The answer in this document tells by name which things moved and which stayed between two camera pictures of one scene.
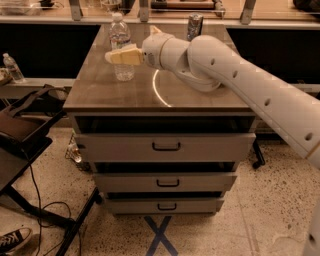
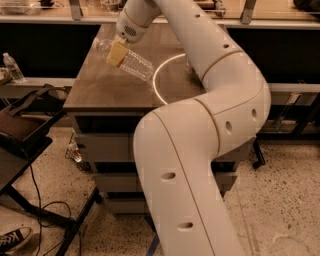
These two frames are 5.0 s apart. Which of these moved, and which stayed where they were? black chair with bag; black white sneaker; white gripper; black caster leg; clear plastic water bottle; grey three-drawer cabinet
Moved: clear plastic water bottle; white gripper
Stayed: black chair with bag; black white sneaker; black caster leg; grey three-drawer cabinet
